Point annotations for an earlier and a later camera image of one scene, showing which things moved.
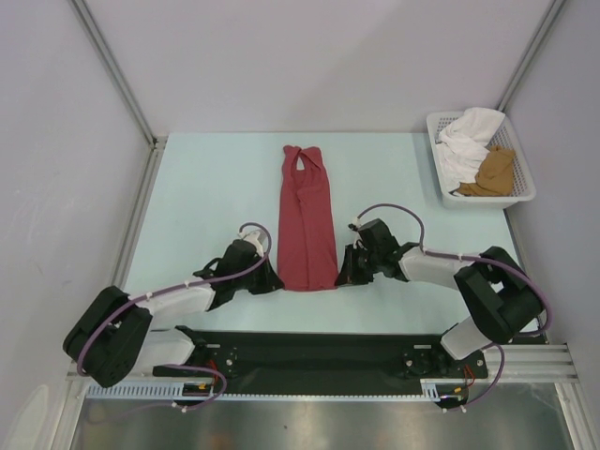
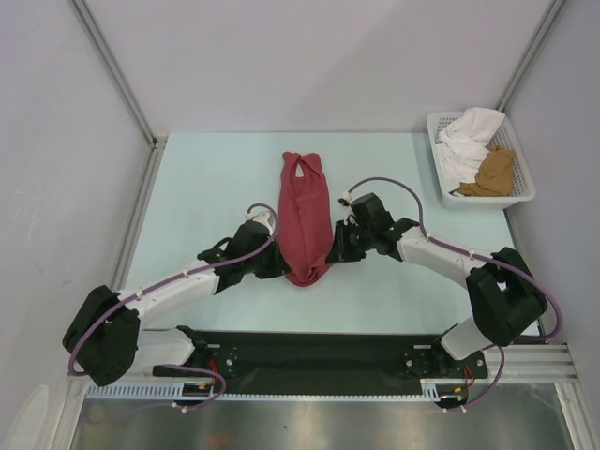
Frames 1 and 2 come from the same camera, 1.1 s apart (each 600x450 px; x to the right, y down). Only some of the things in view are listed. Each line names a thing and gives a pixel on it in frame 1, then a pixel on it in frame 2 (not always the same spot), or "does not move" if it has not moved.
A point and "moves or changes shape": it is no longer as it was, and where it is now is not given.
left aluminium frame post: (157, 147) does not move
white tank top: (461, 145) does not move
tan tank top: (495, 175) does not move
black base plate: (239, 356) does not move
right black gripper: (349, 276) -> (340, 250)
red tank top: (307, 260) moves or changes shape
